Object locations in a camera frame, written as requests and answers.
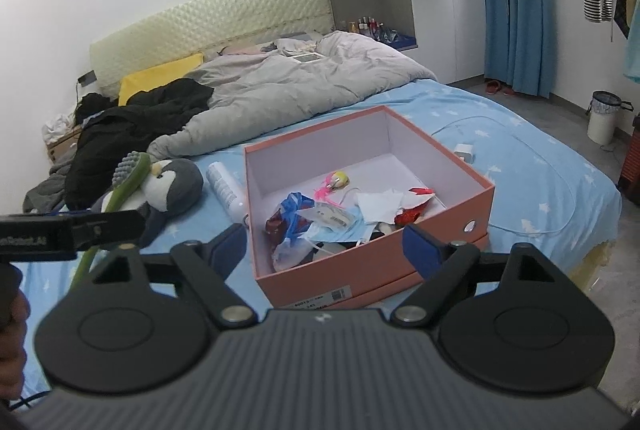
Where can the light grey duvet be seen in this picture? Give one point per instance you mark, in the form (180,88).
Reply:
(300,94)

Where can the person's left hand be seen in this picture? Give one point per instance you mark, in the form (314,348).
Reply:
(12,345)

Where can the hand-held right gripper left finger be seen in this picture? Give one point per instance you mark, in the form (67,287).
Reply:
(230,247)

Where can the small colourful toy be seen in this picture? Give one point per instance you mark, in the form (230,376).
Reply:
(340,180)

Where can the hanging teal garment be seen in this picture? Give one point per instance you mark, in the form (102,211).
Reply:
(632,39)

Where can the white sock with label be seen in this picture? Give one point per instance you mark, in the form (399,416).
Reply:
(380,205)

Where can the grey penguin plush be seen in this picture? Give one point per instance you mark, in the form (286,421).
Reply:
(175,190)

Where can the black clothing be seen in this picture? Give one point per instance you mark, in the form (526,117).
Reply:
(95,104)

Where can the blue tray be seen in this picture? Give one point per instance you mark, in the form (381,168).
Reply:
(402,40)

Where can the white tablet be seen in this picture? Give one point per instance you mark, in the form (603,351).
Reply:
(306,56)

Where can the red floral snack packet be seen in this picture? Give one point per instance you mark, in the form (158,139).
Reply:
(275,226)

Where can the dark grey blanket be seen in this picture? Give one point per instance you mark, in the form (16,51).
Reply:
(45,192)

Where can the red slipper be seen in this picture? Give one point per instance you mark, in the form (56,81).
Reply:
(509,91)
(493,87)

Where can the blue wet wipes packet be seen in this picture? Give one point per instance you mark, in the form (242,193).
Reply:
(292,205)

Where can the pink cardboard box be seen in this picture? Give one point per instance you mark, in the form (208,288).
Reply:
(350,282)

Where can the white spray bottle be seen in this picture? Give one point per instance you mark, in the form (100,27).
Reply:
(222,187)

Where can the yellow pillow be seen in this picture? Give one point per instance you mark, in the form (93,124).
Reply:
(155,79)

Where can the blue curtain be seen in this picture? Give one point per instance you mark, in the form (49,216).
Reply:
(525,34)

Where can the row of cosmetic bottles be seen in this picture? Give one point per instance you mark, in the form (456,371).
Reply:
(367,28)

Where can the black garment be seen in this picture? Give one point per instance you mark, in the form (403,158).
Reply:
(125,129)

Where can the brown cardboard box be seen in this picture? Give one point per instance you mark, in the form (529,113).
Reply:
(62,147)

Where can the white crumpled clothes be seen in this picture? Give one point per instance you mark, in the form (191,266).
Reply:
(57,124)

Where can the white trash bin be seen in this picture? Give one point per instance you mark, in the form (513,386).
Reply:
(605,124)

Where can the cream quilted headboard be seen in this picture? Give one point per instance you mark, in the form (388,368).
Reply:
(225,14)

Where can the blue face mask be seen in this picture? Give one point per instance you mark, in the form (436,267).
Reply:
(357,222)

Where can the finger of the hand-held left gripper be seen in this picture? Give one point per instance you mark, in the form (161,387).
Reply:
(110,227)

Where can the red foil candy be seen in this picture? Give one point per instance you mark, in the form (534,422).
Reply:
(412,212)

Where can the green back brush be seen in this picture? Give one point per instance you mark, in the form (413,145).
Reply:
(131,169)

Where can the light blue bed sheet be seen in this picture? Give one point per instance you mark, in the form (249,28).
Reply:
(525,190)

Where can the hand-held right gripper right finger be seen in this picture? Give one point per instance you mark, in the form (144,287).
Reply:
(422,250)

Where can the black wall socket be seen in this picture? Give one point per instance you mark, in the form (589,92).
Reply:
(86,77)

